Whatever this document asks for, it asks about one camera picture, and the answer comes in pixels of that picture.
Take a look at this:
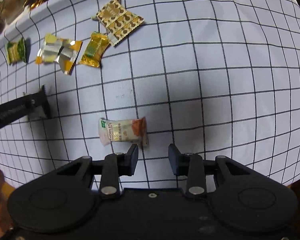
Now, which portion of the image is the white orange hawthorn snack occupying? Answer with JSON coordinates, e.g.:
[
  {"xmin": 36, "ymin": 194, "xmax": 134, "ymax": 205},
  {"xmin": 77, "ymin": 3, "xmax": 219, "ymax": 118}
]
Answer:
[{"xmin": 98, "ymin": 117, "xmax": 148, "ymax": 146}]

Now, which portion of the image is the green yellow snack packet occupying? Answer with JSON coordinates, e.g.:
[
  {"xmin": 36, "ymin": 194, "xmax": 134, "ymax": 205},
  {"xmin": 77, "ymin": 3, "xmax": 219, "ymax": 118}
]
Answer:
[{"xmin": 5, "ymin": 37, "xmax": 27, "ymax": 65}]

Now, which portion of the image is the silver yellow snack packet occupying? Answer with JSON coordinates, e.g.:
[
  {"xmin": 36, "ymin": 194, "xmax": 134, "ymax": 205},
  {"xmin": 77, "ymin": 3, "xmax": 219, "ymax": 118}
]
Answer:
[{"xmin": 35, "ymin": 33, "xmax": 83, "ymax": 75}]

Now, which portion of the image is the gold foil candy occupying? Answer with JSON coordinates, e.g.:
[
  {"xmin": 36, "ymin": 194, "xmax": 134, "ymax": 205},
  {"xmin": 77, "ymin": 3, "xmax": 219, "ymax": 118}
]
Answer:
[{"xmin": 79, "ymin": 32, "xmax": 110, "ymax": 68}]

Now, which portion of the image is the brown patterned snack packet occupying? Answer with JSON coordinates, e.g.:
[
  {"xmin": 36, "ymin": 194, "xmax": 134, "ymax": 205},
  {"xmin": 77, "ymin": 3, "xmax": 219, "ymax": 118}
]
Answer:
[{"xmin": 91, "ymin": 0, "xmax": 144, "ymax": 47}]

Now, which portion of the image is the blue checkered tablecloth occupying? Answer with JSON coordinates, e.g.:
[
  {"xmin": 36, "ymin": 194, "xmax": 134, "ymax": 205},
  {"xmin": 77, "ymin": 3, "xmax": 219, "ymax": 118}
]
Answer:
[{"xmin": 0, "ymin": 0, "xmax": 300, "ymax": 188}]

